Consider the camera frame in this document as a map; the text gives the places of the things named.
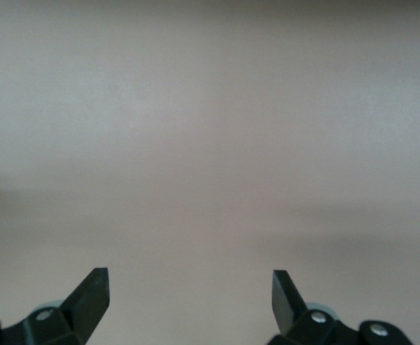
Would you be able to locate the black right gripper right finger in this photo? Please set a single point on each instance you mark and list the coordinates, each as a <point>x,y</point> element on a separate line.
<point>288,312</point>

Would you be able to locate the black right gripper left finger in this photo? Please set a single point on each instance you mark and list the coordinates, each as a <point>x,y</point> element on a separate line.
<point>84,309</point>

